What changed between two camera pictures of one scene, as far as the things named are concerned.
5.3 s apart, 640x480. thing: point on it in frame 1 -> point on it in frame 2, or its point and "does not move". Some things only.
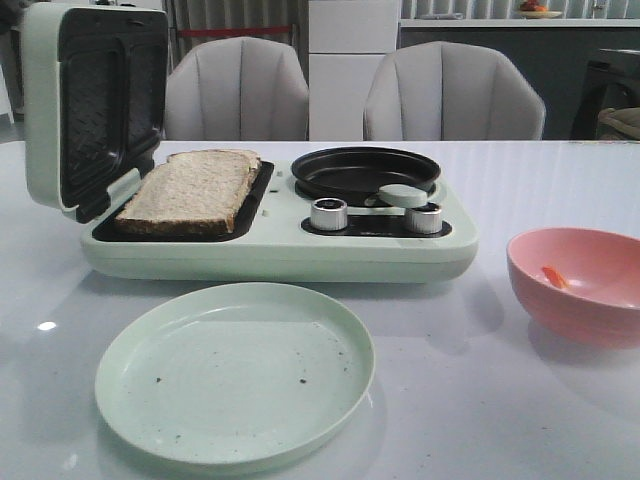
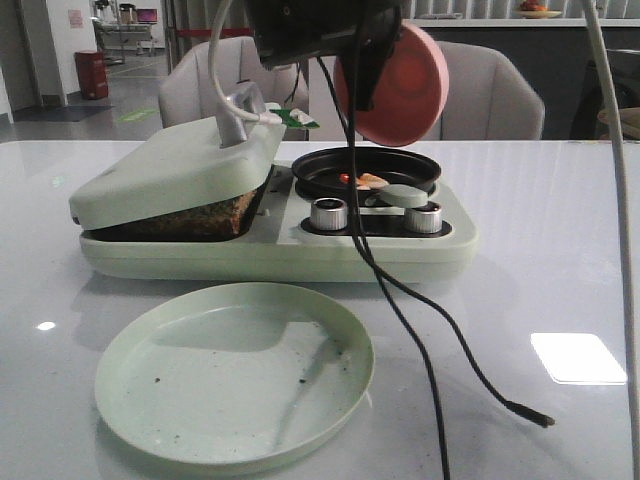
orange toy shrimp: [555, 277] -> [368, 180]
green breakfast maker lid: [95, 100] -> [191, 165]
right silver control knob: [423, 221] does not move
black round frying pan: [357, 174] does not move
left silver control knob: [328, 214] does not move
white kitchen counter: [523, 23] does not move
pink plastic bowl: [601, 303] -> [411, 94]
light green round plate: [233, 373] does not move
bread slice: [194, 191] -> [225, 220]
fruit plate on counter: [531, 9] does not move
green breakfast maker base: [271, 241] does not move
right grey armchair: [450, 91] does not move
